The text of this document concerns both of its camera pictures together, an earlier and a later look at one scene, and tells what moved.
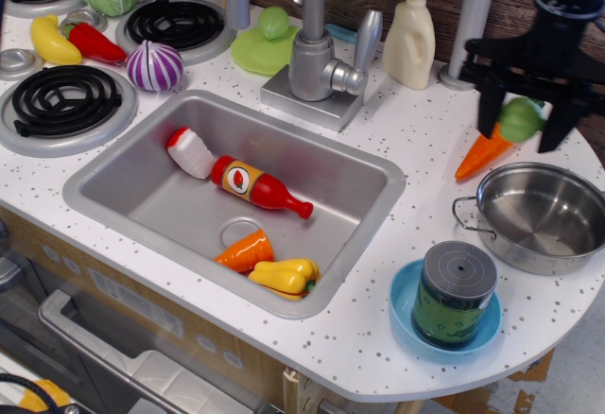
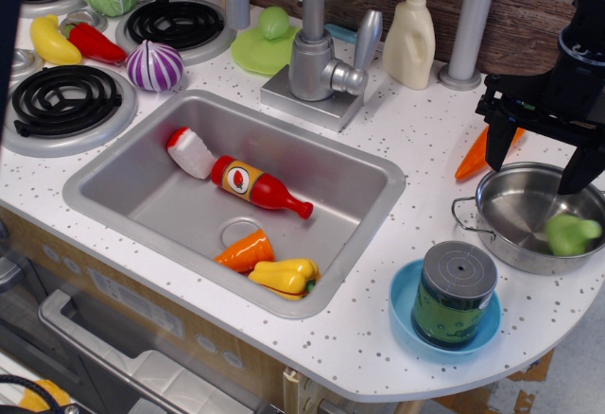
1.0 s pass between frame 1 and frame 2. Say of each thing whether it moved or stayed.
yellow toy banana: stayed
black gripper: moved
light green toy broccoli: moved
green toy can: stayed
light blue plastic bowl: stayed
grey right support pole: stayed
